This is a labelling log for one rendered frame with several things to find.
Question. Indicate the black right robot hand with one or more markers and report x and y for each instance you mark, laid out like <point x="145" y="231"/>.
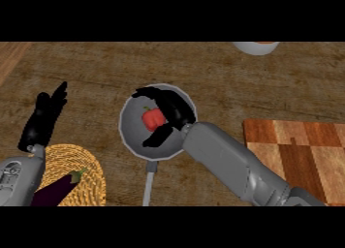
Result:
<point x="172" y="105"/>

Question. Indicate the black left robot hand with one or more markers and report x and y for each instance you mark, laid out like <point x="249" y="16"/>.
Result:
<point x="41" y="124"/>

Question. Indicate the red bell pepper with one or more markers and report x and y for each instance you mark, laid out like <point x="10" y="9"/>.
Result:
<point x="152" y="118"/>

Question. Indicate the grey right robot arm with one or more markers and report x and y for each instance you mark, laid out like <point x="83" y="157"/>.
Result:
<point x="238" y="163"/>

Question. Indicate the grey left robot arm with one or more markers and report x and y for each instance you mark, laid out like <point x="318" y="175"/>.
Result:
<point x="15" y="180"/>

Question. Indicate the grey frying pan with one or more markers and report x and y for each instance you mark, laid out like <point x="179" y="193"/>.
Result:
<point x="138" y="132"/>

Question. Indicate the wooden cutting board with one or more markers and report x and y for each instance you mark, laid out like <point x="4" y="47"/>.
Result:
<point x="305" y="155"/>

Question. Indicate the yellow wicker basket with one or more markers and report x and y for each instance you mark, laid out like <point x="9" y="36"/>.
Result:
<point x="86" y="184"/>

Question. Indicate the purple eggplant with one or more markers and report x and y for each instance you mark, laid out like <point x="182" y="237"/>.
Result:
<point x="55" y="193"/>

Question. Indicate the white bowl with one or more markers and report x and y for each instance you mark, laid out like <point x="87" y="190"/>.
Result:
<point x="255" y="47"/>

